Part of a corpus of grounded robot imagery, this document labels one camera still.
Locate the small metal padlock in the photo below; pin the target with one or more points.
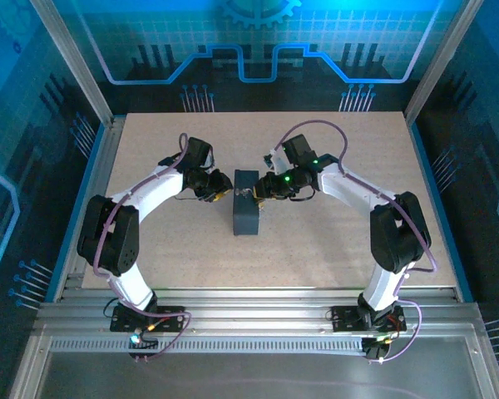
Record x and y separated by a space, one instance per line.
244 193

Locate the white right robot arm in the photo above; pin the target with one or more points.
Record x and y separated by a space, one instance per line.
345 187

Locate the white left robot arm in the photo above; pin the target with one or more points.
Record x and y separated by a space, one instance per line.
158 187

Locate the dark grey rectangular block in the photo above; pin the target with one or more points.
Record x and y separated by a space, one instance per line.
245 220

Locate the grey lower tray panel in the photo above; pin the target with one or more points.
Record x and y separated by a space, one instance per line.
253 378

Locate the aluminium side rail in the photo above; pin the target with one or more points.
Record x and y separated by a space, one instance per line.
102 166

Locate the aluminium frame rail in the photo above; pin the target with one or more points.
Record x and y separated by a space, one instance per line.
253 311

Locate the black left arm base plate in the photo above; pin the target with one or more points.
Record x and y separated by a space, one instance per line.
170 322

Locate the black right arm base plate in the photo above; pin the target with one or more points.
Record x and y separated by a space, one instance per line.
345 318

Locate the blue printed wall panel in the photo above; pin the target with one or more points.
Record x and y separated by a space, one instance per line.
253 41
16 145
482 124

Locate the aluminium corner post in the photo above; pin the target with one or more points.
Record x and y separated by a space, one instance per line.
441 62
79 66

